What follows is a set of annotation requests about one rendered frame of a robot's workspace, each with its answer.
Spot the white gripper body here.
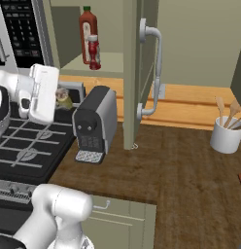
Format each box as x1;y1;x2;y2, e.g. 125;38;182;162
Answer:
28;63;60;125

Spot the glass shaker with olive contents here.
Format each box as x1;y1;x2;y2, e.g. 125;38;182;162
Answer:
54;87;74;111

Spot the red condiment bottle white cap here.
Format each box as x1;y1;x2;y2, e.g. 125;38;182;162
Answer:
87;34;102;71

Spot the red sauce bottle green cap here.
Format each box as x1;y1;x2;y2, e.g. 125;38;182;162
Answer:
78;5;99;65

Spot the beige cabinet door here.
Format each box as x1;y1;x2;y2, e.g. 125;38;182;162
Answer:
122;0;160;151

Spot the grey and black coffee machine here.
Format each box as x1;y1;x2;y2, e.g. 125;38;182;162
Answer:
71;85;119;165

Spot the black stove with grey grates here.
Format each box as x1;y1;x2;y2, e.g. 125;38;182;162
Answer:
0;80;86;235

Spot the black and silver microwave oven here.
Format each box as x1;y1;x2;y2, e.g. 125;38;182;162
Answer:
0;0;54;71

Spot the beige lower cupboard front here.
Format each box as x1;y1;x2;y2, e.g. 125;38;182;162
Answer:
81;194;157;249

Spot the wooden spoon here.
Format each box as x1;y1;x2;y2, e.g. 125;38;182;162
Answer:
215;95;225;127

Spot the white utensil pot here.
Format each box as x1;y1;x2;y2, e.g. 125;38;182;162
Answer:
209;115;241;155

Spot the wooden spatula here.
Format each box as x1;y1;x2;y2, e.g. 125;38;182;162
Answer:
223;98;241;128

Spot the thin wooden utensil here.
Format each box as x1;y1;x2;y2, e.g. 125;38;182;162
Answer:
229;113;241;130

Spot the silver microwave handle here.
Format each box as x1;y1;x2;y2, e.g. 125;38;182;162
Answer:
0;25;11;63

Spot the beige wall cabinet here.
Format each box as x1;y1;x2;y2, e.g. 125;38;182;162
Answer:
49;0;126;79

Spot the grey wall socket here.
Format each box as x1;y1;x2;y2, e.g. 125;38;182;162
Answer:
152;80;166;100

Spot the grey cabinet door handle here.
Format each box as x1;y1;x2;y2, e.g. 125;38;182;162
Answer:
136;18;163;120

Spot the grey cupboard handle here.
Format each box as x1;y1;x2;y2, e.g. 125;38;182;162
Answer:
92;199;112;211

